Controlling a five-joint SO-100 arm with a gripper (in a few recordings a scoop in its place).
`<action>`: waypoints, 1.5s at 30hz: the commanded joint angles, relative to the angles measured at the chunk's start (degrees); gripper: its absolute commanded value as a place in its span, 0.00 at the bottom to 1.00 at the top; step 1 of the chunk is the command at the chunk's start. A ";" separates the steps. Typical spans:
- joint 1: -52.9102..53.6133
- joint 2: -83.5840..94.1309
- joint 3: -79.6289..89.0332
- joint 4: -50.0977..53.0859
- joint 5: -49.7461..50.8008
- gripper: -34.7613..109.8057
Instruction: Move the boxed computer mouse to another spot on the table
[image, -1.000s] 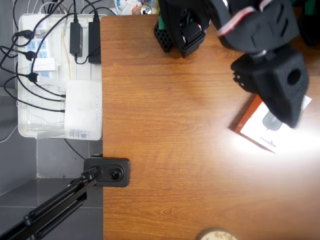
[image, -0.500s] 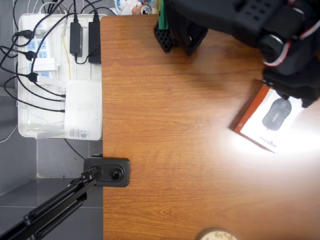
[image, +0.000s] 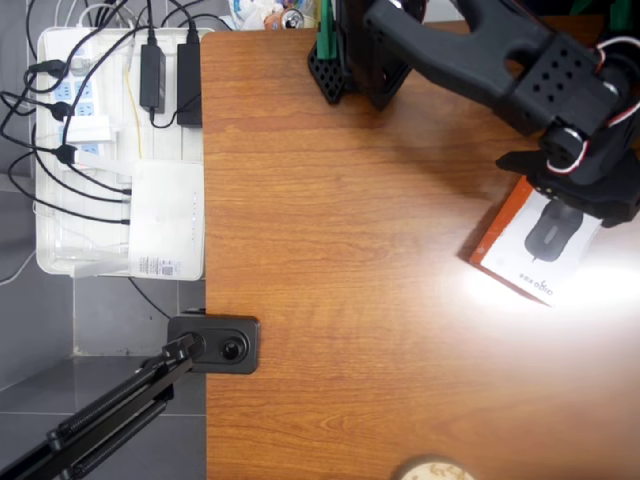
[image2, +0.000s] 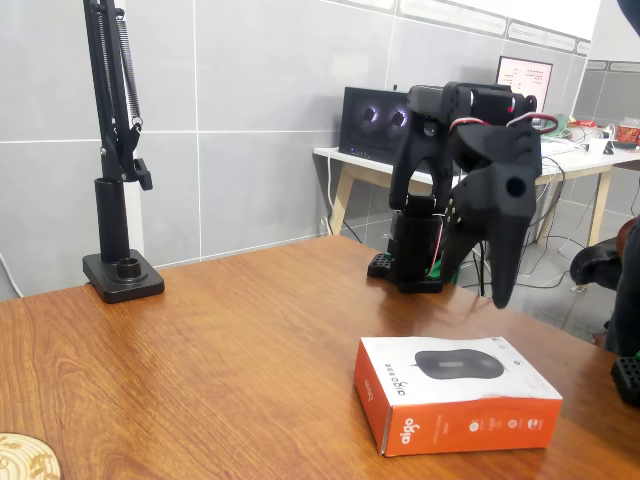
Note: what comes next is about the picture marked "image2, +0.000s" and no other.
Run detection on green table clamp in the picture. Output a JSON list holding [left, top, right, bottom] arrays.
[[424, 254, 464, 286]]

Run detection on white cable on floor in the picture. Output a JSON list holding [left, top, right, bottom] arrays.
[[0, 254, 24, 299]]

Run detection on computer monitor white screen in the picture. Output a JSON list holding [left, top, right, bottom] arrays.
[[494, 55, 554, 119]]

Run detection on orange white mouse box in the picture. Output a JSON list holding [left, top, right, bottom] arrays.
[[353, 335, 564, 458]]

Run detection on black computer tower case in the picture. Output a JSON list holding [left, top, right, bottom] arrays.
[[338, 86, 416, 162]]

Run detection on round wooden coaster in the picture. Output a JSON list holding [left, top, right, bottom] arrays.
[[0, 432, 62, 480]]

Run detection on black boom post and base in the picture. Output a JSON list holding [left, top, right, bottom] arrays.
[[82, 177, 166, 305]]

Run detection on white cable along table leg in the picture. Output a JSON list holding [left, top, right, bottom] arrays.
[[323, 148, 335, 236]]

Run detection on dark blue sleeved right forearm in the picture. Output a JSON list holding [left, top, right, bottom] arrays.
[[617, 0, 640, 31]]

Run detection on white table wooden legs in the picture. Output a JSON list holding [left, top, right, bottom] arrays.
[[312, 144, 640, 261]]

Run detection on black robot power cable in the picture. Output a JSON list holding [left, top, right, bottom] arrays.
[[472, 240, 489, 297]]

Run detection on red white servo wire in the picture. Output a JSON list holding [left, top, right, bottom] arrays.
[[448, 113, 559, 136], [427, 214, 447, 275]]

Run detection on black tray of red meat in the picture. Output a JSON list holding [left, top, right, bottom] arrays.
[[613, 123, 640, 147]]

